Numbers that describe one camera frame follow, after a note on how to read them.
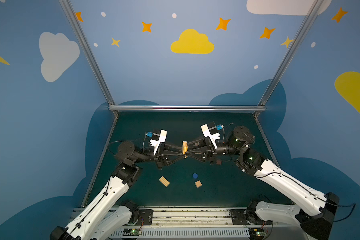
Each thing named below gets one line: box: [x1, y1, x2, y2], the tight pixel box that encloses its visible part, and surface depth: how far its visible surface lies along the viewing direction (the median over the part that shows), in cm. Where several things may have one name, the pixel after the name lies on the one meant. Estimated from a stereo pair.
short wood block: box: [182, 141, 188, 155], surface depth 52 cm
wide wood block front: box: [159, 176, 170, 187], surface depth 88 cm
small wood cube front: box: [195, 180, 202, 189], surface depth 86 cm
